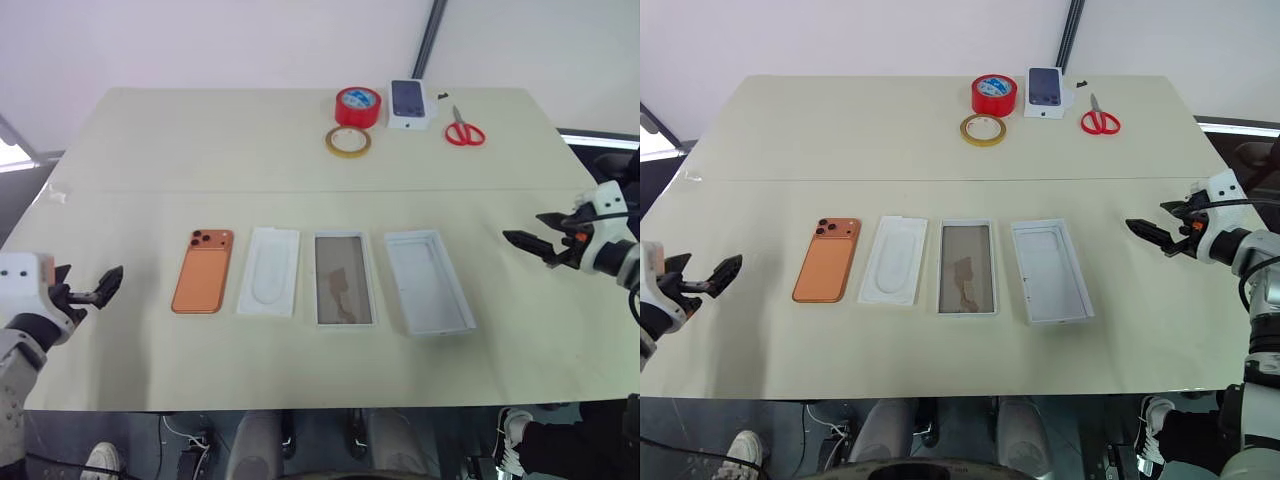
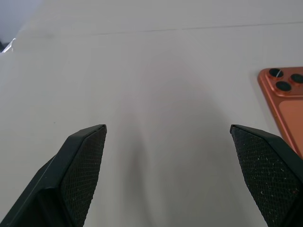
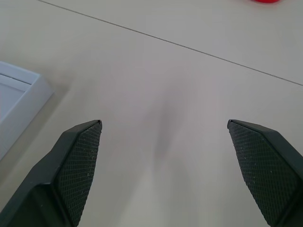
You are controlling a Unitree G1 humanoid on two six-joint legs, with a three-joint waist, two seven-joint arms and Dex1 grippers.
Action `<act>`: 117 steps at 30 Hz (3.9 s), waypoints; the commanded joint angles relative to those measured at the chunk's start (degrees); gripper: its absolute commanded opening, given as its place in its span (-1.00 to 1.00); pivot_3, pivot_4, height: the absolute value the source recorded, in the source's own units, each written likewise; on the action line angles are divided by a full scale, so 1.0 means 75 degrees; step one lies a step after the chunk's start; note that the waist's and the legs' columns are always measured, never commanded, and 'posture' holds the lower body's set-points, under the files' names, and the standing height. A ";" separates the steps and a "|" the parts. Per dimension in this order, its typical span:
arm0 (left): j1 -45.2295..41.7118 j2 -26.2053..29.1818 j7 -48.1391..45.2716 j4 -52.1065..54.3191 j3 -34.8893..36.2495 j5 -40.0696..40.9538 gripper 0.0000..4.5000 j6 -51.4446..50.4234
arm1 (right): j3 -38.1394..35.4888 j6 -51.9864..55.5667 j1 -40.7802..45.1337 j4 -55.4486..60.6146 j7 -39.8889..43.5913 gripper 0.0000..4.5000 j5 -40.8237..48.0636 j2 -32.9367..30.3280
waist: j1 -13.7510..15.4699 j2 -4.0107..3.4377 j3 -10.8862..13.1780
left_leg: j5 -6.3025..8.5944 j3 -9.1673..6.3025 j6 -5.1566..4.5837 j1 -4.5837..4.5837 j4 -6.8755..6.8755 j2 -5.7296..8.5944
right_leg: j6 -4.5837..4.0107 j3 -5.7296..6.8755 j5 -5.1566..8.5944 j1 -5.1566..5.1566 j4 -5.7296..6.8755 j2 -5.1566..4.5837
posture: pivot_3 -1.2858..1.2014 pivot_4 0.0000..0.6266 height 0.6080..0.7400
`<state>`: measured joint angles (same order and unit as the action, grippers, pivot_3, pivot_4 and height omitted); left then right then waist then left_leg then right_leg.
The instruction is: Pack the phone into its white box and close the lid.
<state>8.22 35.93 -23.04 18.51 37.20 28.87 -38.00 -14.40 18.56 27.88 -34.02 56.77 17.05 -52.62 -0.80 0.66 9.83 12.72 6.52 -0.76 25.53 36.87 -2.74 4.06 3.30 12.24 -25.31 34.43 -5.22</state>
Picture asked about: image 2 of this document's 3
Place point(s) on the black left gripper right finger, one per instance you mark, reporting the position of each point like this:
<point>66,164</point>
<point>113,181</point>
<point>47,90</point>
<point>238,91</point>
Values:
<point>267,175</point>

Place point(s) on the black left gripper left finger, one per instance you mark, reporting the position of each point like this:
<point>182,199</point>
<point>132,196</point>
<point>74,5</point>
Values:
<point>71,179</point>

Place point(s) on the orange smartphone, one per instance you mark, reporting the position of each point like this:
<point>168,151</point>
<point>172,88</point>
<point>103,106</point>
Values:
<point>291,113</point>

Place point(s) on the clear plastic wrap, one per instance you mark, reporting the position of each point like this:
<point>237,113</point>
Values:
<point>9,47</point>

